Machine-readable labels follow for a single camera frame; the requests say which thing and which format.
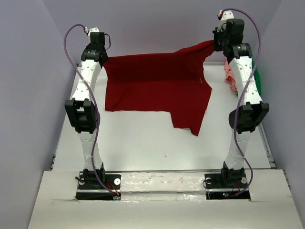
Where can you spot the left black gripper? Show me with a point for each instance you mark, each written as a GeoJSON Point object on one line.
{"type": "Point", "coordinates": [104, 49]}

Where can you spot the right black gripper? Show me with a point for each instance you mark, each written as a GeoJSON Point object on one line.
{"type": "Point", "coordinates": [217, 46]}

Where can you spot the red t-shirt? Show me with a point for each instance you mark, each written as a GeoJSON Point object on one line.
{"type": "Point", "coordinates": [169, 82]}

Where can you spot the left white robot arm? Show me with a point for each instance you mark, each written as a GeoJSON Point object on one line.
{"type": "Point", "coordinates": [82, 110]}

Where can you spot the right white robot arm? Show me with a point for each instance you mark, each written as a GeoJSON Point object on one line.
{"type": "Point", "coordinates": [250, 111]}

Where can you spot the pink t-shirt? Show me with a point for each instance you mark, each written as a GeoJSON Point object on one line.
{"type": "Point", "coordinates": [229, 77]}

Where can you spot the green t-shirt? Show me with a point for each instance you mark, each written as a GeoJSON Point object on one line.
{"type": "Point", "coordinates": [257, 78]}

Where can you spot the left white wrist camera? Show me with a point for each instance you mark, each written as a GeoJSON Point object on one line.
{"type": "Point", "coordinates": [88, 31]}

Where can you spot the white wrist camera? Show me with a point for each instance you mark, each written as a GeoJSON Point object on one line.
{"type": "Point", "coordinates": [225, 14]}
{"type": "Point", "coordinates": [88, 31]}

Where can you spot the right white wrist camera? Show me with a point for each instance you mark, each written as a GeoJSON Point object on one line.
{"type": "Point", "coordinates": [225, 14]}

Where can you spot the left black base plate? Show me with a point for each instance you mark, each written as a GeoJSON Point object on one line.
{"type": "Point", "coordinates": [92, 190]}

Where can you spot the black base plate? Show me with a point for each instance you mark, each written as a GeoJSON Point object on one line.
{"type": "Point", "coordinates": [219, 189]}
{"type": "Point", "coordinates": [92, 190]}

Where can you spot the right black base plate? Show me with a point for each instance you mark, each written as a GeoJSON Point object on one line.
{"type": "Point", "coordinates": [219, 189]}

